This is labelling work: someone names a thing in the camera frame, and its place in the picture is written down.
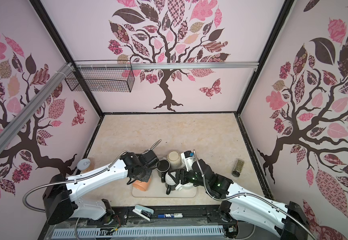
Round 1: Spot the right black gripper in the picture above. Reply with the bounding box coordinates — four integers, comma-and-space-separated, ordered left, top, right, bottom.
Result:
168, 165, 209, 189

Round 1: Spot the peach orange mug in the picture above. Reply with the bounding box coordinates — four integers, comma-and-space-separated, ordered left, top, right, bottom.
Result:
132, 178, 152, 192

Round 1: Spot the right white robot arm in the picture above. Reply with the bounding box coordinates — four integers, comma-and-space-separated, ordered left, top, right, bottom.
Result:
165, 160, 314, 240

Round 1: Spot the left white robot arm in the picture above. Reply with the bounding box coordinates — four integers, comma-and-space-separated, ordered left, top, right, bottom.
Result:
43, 150, 159, 225

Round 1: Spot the white ribbed mug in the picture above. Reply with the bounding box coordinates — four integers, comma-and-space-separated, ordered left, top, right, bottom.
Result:
175, 183, 194, 191

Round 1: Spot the black and white mug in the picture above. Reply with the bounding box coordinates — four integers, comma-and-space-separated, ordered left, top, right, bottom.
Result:
165, 171, 179, 195

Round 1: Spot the cream mug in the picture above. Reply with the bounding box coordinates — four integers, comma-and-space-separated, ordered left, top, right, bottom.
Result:
167, 151, 182, 170

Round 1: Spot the clear plastic tray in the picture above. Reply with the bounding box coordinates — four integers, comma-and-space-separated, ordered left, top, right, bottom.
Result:
131, 152, 198, 199

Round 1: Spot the blue white marker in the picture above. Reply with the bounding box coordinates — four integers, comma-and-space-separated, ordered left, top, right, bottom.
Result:
158, 213, 183, 219

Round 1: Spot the white stapler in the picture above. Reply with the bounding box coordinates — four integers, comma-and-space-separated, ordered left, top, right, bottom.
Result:
133, 205, 155, 222

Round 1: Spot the orange can white lid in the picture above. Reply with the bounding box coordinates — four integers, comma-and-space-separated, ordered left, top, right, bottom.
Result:
77, 158, 95, 174

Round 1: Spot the green spice jar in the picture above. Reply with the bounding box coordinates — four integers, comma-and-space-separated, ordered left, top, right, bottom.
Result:
232, 159, 245, 178

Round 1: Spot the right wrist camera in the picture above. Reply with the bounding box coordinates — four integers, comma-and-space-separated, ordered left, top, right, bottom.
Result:
181, 151, 196, 172

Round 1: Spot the left metal conduit cable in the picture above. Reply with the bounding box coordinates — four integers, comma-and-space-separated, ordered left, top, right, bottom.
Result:
22, 139, 163, 213

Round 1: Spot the metal conduit cable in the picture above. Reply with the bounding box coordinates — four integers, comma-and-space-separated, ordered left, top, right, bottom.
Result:
22, 139, 163, 213
193, 149, 319, 240

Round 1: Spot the right metal conduit cable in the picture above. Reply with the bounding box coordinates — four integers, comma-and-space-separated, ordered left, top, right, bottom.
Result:
193, 149, 319, 240

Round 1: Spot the black wire basket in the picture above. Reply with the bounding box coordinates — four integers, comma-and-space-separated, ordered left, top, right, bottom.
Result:
65, 60, 135, 93

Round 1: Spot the white slotted cable duct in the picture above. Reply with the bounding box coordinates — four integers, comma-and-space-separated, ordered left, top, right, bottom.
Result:
50, 226, 225, 240

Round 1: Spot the back aluminium rail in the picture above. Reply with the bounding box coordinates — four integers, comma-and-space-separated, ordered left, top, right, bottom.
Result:
76, 62, 259, 70

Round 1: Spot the aluminium rail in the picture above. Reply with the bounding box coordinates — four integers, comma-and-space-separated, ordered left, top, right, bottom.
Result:
76, 62, 259, 70
0, 63, 74, 153

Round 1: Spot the left aluminium rail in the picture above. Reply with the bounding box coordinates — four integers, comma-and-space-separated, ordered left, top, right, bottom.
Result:
0, 63, 74, 153

